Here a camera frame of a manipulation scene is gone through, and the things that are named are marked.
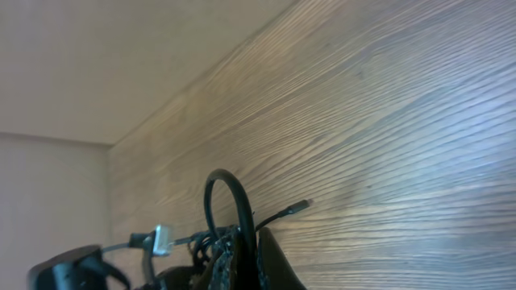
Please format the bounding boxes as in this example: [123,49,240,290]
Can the thick black usb cable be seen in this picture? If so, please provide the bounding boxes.
[203,168,259,290]

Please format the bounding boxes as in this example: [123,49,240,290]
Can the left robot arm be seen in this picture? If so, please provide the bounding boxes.
[27,245,131,290]

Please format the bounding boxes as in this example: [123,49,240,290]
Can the thin black cable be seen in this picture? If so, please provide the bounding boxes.
[100,198,314,259]

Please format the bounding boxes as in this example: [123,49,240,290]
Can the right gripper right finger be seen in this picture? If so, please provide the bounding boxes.
[258,227,306,290]

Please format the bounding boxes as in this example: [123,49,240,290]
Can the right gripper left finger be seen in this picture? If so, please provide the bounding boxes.
[193,229,242,290]

